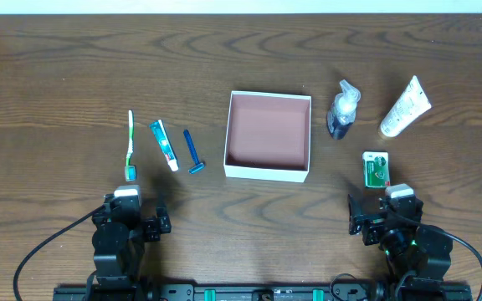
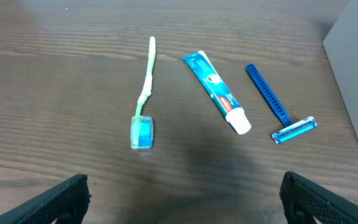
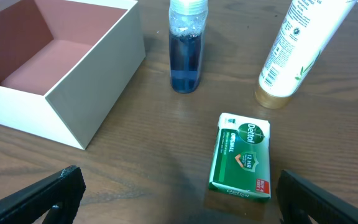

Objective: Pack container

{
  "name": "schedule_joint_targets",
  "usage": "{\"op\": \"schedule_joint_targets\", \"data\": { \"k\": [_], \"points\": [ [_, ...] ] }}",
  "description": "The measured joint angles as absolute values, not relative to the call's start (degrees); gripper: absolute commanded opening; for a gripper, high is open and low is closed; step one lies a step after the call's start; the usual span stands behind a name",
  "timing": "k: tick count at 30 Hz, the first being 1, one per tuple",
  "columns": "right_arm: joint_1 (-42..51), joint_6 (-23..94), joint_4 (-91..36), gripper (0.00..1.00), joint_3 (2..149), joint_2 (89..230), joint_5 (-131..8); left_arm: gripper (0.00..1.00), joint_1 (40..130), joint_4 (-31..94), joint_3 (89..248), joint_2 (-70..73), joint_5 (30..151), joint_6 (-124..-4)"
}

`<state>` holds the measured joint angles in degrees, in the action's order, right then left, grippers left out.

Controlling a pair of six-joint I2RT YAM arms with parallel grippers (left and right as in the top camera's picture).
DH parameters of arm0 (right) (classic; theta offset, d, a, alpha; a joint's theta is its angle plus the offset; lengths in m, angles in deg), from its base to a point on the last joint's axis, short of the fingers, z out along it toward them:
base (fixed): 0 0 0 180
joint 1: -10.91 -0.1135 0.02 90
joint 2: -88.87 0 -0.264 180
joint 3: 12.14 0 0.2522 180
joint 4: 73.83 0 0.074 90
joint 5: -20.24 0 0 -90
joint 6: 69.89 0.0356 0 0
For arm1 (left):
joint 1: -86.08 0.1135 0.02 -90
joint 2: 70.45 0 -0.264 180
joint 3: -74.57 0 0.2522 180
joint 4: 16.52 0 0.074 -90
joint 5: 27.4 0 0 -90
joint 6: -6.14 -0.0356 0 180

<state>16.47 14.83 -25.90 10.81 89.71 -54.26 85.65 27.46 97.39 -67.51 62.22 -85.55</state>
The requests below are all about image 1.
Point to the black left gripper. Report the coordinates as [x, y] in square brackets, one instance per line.
[151, 226]

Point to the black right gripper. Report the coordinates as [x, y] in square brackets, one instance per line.
[366, 226]

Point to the green soap box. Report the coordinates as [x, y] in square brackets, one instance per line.
[376, 169]

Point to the green white toothbrush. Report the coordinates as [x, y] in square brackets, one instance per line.
[130, 170]

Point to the blue disposable razor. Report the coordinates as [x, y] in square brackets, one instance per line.
[198, 165]

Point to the small toothpaste tube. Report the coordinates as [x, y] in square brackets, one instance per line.
[158, 129]

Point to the clear pump bottle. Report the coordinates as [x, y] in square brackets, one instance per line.
[342, 113]

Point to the white squeeze tube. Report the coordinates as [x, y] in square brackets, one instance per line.
[412, 103]

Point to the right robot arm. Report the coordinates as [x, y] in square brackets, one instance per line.
[392, 223]

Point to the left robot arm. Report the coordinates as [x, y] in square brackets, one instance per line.
[120, 238]

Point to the white box pink interior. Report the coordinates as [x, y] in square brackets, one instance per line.
[268, 136]

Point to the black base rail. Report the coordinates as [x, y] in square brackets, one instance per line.
[343, 290]

